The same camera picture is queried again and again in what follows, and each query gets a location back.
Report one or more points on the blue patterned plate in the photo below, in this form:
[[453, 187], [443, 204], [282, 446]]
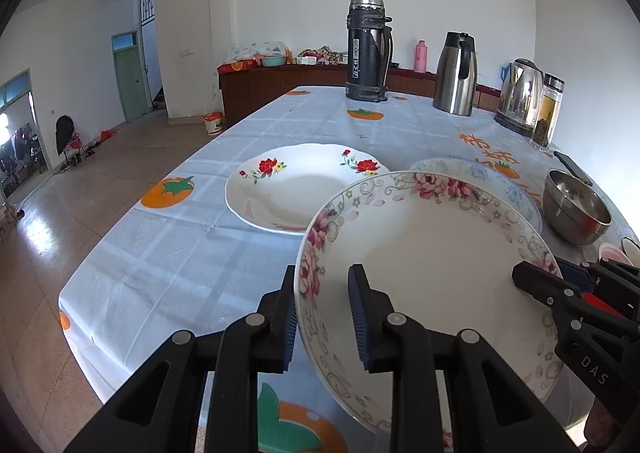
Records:
[[489, 180]]

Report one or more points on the glass tea bottle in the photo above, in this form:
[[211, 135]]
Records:
[[548, 111]]

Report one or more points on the dark wood sideboard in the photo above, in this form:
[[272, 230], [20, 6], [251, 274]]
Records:
[[246, 88]]

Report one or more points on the black smartphone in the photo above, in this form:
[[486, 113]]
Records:
[[573, 168]]

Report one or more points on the blue thermos jug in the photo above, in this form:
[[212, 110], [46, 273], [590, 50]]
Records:
[[505, 71]]

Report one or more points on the red flower white plate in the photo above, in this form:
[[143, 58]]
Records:
[[281, 190]]

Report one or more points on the teal basin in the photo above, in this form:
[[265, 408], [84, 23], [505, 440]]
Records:
[[274, 60]]

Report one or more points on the pink floral rimmed plate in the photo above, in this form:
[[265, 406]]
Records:
[[444, 251]]

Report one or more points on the cream enamel bowl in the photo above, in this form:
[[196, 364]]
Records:
[[632, 251]]

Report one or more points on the white orange bucket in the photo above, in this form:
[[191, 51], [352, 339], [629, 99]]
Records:
[[214, 122]]

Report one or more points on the steel carafe black handle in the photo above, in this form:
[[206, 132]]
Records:
[[456, 76]]

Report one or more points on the persimmon print tablecloth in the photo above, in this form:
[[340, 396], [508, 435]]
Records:
[[194, 265]]

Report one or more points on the stainless electric kettle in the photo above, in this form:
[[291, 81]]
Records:
[[519, 97]]

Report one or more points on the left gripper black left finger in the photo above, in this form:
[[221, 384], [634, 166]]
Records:
[[158, 408]]

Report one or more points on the person's hand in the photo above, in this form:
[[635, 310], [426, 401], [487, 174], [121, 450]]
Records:
[[600, 427]]

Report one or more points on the stainless steel bowl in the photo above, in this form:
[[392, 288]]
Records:
[[573, 209]]

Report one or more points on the pink plastic bowl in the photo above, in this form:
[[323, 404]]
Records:
[[611, 252]]

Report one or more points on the green door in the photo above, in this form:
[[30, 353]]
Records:
[[130, 75]]

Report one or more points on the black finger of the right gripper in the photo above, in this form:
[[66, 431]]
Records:
[[611, 281], [550, 290]]

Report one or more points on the pink thermos bottle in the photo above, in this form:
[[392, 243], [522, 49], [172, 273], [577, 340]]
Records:
[[420, 57]]

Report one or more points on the chair with black jacket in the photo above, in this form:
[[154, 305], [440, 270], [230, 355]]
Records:
[[68, 142]]

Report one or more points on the dark grey large thermos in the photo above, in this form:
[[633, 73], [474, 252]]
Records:
[[370, 50]]

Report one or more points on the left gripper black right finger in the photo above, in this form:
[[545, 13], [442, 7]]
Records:
[[438, 376]]

